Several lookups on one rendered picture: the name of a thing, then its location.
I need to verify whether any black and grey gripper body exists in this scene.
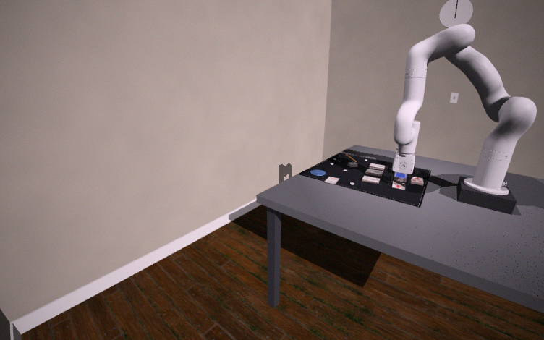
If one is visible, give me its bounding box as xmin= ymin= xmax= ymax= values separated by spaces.
xmin=392 ymin=151 xmax=415 ymax=174

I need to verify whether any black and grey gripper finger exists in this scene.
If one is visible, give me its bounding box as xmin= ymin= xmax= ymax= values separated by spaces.
xmin=386 ymin=163 xmax=395 ymax=182
xmin=407 ymin=167 xmax=420 ymax=186

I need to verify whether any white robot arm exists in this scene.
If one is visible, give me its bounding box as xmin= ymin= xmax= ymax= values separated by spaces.
xmin=394 ymin=24 xmax=537 ymax=195

